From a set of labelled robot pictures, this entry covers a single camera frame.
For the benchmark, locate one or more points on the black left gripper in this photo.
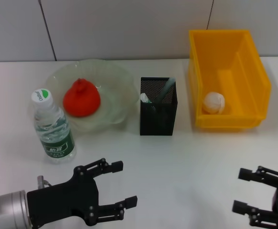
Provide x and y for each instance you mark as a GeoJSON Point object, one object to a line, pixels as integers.
{"type": "Point", "coordinates": [62, 200]}

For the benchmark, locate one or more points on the clear plastic water bottle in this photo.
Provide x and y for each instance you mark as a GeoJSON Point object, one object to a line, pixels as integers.
{"type": "Point", "coordinates": [55, 133]}

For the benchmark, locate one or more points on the mint green pen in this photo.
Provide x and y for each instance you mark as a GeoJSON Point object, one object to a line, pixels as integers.
{"type": "Point", "coordinates": [144, 97]}

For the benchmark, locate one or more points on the white paper ball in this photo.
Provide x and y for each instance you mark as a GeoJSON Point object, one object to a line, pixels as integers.
{"type": "Point", "coordinates": [214, 102]}

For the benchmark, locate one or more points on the red pomegranate-shaped toy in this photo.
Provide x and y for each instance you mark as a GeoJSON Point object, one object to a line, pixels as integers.
{"type": "Point", "coordinates": [81, 100]}

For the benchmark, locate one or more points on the grey marker pen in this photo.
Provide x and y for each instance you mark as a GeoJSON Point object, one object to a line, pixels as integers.
{"type": "Point", "coordinates": [165, 89]}

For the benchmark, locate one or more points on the black mesh pen holder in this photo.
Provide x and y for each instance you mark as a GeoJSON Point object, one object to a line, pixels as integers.
{"type": "Point", "coordinates": [158, 119]}

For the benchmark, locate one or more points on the pale green glass fruit plate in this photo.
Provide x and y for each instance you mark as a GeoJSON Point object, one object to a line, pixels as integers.
{"type": "Point", "coordinates": [120, 78]}

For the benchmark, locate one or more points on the yellow plastic bin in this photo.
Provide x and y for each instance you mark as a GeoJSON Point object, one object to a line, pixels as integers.
{"type": "Point", "coordinates": [253, 78]}

